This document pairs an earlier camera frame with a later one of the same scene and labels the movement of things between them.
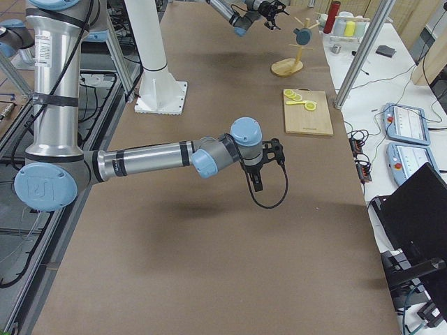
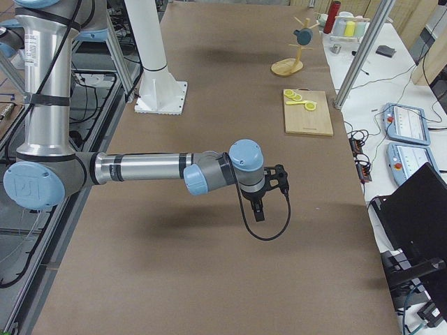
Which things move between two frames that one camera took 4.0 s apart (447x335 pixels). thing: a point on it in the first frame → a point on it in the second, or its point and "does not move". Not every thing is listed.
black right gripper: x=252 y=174 → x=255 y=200
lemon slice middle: x=298 y=97 does not move
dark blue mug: x=303 y=35 does not move
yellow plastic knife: x=296 y=102 does not move
